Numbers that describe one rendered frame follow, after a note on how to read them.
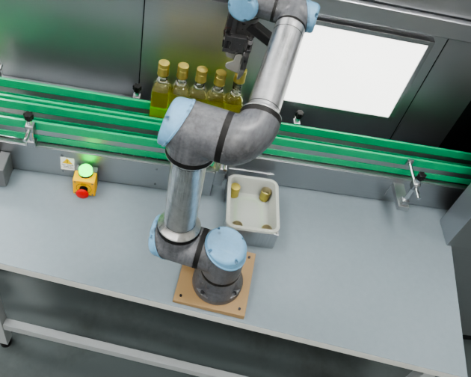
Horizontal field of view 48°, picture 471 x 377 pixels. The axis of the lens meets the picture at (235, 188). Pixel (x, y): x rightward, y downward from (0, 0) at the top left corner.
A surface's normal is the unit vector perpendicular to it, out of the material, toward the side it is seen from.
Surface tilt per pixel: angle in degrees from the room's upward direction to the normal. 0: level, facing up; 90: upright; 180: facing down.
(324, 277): 0
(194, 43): 90
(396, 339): 0
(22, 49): 90
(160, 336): 0
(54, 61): 90
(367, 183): 90
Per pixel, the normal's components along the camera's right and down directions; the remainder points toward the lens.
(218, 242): 0.27, -0.54
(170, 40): -0.03, 0.76
